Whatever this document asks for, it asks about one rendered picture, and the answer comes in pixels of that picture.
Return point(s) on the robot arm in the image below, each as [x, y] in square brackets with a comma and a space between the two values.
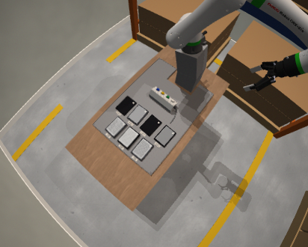
[190, 26]

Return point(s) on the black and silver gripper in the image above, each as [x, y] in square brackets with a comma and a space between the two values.
[274, 68]

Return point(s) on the grey control panel with coloured keys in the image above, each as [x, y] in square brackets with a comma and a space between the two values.
[162, 99]

